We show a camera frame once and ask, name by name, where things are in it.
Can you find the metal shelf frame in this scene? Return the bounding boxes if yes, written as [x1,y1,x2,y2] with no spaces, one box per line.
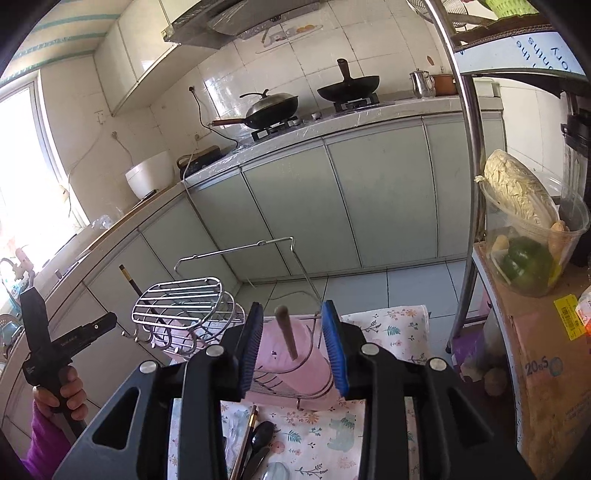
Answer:
[422,0,485,354]

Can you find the large pink plastic cup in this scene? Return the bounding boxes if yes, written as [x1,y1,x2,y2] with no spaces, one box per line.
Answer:
[255,318,335,409]

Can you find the window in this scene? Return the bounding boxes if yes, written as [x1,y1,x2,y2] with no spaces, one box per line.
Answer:
[0,80,90,259]

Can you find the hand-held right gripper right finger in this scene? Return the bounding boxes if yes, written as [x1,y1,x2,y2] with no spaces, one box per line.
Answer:
[321,300,536,480]

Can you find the white rice cooker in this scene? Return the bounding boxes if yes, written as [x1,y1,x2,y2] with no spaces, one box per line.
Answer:
[126,151,175,200]

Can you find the pink plastic drip tray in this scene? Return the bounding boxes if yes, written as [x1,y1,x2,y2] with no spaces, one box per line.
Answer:
[247,390,365,412]

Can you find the gas stove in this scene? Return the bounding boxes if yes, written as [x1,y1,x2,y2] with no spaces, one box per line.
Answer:
[252,92,382,141]

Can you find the clear plastic fork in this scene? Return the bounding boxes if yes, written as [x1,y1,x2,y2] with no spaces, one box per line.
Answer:
[223,408,245,464]

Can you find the black countertop appliance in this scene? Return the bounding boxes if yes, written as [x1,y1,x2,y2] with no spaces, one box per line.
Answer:
[177,145,223,180]

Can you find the metal wire utensil rack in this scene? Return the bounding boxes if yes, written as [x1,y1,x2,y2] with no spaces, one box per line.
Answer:
[122,236,342,411]

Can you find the floral printed cloth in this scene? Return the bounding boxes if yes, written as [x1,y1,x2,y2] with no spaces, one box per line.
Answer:
[168,305,432,480]

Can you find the purple plastic bag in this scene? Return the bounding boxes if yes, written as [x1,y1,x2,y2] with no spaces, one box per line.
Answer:
[450,332,483,380]

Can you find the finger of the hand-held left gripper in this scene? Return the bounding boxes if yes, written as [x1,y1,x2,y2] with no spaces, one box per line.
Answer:
[74,311,118,346]

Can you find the wok with glass lid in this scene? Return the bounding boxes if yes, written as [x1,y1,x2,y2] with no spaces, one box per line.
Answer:
[212,89,300,131]

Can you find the brown pot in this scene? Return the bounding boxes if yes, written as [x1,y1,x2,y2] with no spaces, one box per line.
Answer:
[434,72,459,96]

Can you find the steel kettle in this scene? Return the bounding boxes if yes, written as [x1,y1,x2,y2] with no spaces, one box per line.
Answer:
[409,69,437,99]

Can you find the napa cabbage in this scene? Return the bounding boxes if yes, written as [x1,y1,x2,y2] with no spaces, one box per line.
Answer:
[482,149,561,228]

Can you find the clear plastic container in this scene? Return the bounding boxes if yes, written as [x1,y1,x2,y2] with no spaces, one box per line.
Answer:
[477,175,589,298]

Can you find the white upper cabinets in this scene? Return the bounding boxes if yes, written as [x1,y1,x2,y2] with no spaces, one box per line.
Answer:
[95,0,218,117]

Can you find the wooden cutting board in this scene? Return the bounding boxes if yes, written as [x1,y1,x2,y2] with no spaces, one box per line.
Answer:
[88,185,185,252]

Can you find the orange carrot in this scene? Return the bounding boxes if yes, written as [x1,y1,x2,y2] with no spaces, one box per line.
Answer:
[549,220,570,278]

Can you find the light wooden chopstick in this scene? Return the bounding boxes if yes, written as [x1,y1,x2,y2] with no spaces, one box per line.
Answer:
[229,406,256,480]

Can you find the cardboard box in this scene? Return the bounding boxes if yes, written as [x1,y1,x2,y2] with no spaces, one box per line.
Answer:
[473,240,591,480]

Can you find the metal strainer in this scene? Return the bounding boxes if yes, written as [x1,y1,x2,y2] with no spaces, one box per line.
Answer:
[406,0,481,26]

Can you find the pale green lower cabinets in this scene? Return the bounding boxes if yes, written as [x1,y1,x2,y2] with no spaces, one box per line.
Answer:
[9,113,506,416]

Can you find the steel range hood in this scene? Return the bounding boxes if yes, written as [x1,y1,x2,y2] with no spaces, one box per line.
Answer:
[164,0,324,49]

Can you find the green plastic basket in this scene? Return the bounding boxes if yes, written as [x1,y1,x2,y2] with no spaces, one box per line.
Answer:
[478,0,532,20]

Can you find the red wooden chopstick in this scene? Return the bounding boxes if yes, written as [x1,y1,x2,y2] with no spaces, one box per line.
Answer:
[235,405,259,480]

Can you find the brown wooden chopstick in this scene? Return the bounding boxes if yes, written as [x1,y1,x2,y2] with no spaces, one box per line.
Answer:
[274,305,299,361]

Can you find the transparent wall splash sheet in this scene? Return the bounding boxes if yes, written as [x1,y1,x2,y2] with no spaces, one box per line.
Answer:
[256,21,324,56]

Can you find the white orange packet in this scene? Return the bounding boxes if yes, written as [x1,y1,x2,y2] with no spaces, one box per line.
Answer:
[577,286,591,334]

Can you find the green pepper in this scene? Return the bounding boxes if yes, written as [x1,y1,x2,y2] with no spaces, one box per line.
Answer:
[501,237,555,289]

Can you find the person's left hand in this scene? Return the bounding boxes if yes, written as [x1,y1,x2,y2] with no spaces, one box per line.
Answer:
[32,366,88,428]

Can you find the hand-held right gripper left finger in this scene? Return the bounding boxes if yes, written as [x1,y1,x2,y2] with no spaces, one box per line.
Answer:
[62,302,264,480]

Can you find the potato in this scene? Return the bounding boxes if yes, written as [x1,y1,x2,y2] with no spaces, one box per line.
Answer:
[484,367,509,398]

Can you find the black wok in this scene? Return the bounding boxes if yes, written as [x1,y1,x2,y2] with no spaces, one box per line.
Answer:
[317,58,382,103]

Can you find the black blender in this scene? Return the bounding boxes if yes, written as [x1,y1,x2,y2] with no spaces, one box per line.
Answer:
[561,92,591,268]

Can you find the person's left forearm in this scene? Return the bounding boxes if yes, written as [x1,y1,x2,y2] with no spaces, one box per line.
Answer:
[21,401,78,480]

